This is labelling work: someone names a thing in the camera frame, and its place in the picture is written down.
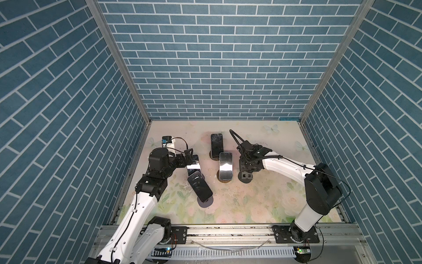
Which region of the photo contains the shiny phone stand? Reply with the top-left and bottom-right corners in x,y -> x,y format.
219,152 -> 233,177
186,155 -> 201,176

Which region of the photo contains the grey phone stand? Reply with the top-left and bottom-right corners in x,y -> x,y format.
197,196 -> 214,208
238,171 -> 253,184

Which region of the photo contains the black phone stand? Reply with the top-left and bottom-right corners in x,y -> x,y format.
211,133 -> 224,153
187,171 -> 213,203

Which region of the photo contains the black phone back stand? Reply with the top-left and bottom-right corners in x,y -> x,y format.
211,133 -> 224,153

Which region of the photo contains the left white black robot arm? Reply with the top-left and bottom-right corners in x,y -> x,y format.
85,147 -> 193,264

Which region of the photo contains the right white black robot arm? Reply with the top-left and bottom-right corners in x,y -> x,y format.
237,145 -> 343,243

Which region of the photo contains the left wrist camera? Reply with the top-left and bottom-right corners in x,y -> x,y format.
162,136 -> 175,148

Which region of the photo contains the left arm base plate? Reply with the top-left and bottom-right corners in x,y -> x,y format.
159,226 -> 189,245

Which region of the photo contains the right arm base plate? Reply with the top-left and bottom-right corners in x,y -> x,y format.
271,223 -> 320,244

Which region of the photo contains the white slotted cable duct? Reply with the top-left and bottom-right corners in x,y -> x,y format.
147,246 -> 296,261

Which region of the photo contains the aluminium mounting rail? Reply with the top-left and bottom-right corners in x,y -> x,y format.
88,223 -> 373,246

